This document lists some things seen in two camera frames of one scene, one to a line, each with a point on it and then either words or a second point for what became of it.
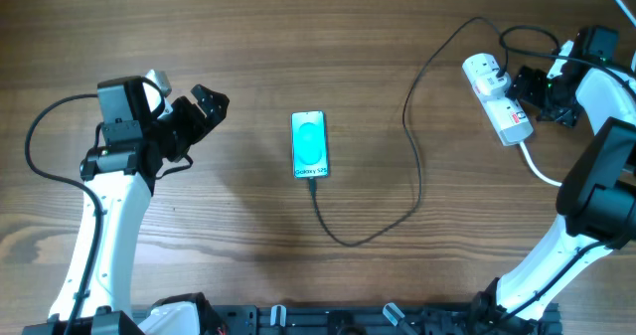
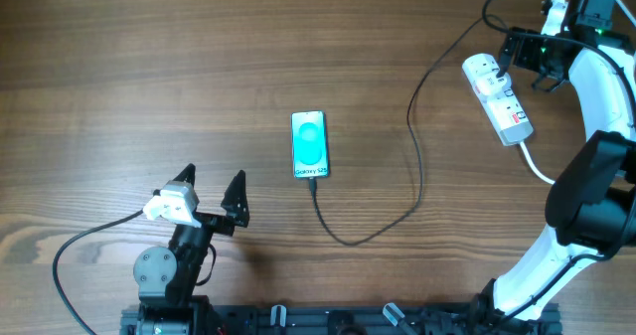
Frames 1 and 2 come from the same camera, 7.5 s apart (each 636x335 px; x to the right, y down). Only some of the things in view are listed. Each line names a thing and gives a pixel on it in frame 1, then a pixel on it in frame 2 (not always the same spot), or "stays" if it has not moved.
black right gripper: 567,115 → 523,59
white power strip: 502,111 stays
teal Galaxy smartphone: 309,144 stays
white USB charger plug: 490,83 stays
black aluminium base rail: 274,319 stays
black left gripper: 197,125 → 236,211
